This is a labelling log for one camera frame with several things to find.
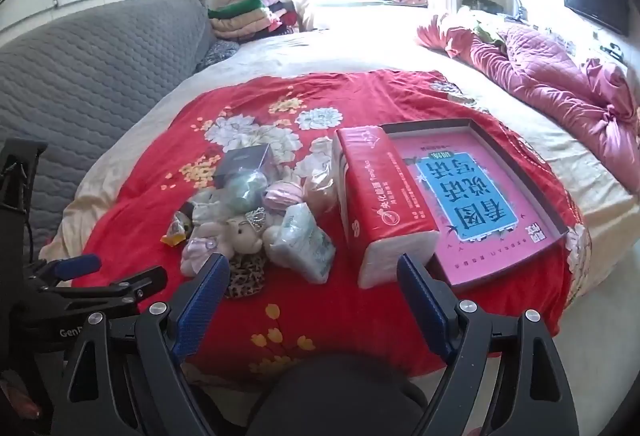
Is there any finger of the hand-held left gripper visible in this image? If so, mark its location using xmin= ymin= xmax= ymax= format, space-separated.
xmin=30 ymin=254 xmax=102 ymax=289
xmin=50 ymin=266 xmax=168 ymax=315

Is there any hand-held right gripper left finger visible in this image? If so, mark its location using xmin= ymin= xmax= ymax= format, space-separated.
xmin=52 ymin=253 xmax=231 ymax=436

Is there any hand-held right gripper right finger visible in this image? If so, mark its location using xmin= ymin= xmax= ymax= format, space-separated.
xmin=396 ymin=253 xmax=581 ymax=436

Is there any leopard print scrunchie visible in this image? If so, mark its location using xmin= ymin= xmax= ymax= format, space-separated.
xmin=222 ymin=253 xmax=268 ymax=299

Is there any shallow box with pink print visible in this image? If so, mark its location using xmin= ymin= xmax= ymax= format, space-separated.
xmin=380 ymin=117 xmax=570 ymax=294

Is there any green puff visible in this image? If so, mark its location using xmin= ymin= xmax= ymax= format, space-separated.
xmin=222 ymin=171 xmax=271 ymax=214

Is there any peach puff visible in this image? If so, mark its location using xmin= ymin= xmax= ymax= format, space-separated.
xmin=302 ymin=166 xmax=341 ymax=217

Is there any lavender plush toy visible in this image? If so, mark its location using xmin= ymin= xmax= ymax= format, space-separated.
xmin=180 ymin=221 xmax=231 ymax=277

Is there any small colourful toy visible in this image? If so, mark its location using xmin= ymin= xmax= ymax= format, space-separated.
xmin=160 ymin=211 xmax=188 ymax=247

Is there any red floral blanket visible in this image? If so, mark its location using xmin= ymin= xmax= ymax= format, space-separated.
xmin=72 ymin=70 xmax=593 ymax=382

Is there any red and white box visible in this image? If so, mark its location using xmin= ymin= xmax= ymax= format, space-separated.
xmin=332 ymin=126 xmax=441 ymax=289

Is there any green tissue packet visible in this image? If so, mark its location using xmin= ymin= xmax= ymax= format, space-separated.
xmin=267 ymin=203 xmax=337 ymax=284

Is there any dark blue box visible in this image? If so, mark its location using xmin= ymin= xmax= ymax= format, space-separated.
xmin=212 ymin=145 xmax=276 ymax=189

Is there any grey quilted headboard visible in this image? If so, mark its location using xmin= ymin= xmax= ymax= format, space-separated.
xmin=0 ymin=0 xmax=216 ymax=261

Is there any dark patterned pillow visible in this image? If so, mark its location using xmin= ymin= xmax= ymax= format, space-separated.
xmin=195 ymin=40 xmax=241 ymax=71

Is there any pink quilt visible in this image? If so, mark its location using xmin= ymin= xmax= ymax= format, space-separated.
xmin=417 ymin=8 xmax=640 ymax=181

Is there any bed with cream sheet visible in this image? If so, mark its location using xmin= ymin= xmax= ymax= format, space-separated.
xmin=40 ymin=8 xmax=640 ymax=347

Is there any green garment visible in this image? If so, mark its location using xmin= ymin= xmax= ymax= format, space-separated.
xmin=472 ymin=18 xmax=506 ymax=44

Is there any stack of folded blankets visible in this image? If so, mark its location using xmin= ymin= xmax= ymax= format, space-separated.
xmin=207 ymin=0 xmax=301 ymax=41

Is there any black bag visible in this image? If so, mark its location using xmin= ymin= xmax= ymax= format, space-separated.
xmin=461 ymin=0 xmax=503 ymax=15

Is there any white dresser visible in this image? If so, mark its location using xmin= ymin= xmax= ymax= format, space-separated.
xmin=565 ymin=28 xmax=640 ymax=66

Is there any beige plush bear keychain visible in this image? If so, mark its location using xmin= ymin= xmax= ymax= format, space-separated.
xmin=227 ymin=216 xmax=266 ymax=261

